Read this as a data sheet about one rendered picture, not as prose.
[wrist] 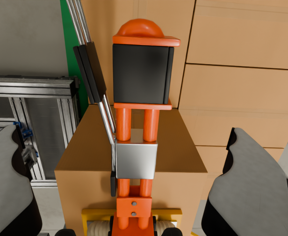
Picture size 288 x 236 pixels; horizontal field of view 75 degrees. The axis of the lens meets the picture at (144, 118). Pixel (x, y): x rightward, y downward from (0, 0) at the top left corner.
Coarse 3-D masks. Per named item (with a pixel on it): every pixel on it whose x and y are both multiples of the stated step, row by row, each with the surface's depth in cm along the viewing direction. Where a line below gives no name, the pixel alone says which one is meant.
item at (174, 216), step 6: (156, 210) 55; (162, 210) 55; (168, 210) 55; (174, 210) 55; (180, 210) 55; (156, 216) 54; (162, 216) 54; (168, 216) 54; (174, 216) 54; (180, 216) 55; (174, 222) 55; (180, 222) 56
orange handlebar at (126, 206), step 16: (128, 32) 21; (144, 32) 21; (160, 32) 22; (128, 112) 26; (144, 112) 27; (128, 128) 27; (144, 128) 27; (128, 192) 33; (144, 192) 33; (128, 208) 34; (144, 208) 34; (128, 224) 38; (144, 224) 37
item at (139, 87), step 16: (112, 48) 21; (128, 48) 20; (144, 48) 21; (160, 48) 21; (128, 64) 21; (144, 64) 21; (160, 64) 21; (128, 80) 22; (144, 80) 22; (160, 80) 22; (128, 96) 23; (144, 96) 23; (160, 96) 23
